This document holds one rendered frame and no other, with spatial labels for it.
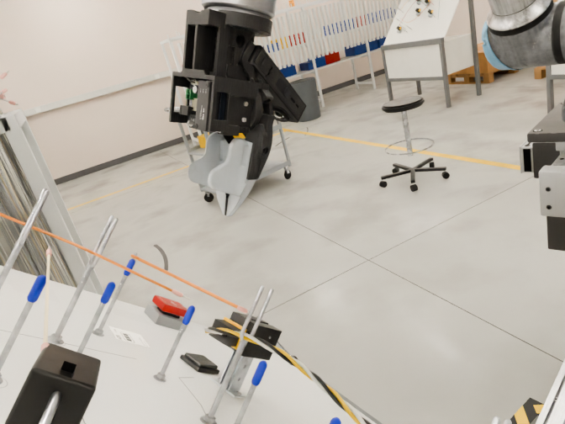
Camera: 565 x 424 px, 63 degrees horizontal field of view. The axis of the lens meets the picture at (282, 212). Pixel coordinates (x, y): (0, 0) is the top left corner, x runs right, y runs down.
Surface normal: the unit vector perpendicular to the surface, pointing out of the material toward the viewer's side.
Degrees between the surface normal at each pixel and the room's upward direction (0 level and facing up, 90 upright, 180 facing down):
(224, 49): 100
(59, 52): 90
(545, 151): 90
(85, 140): 90
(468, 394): 0
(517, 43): 121
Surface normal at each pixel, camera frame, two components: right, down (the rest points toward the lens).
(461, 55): 0.44, 0.22
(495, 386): -0.25, -0.90
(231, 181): 0.71, 0.30
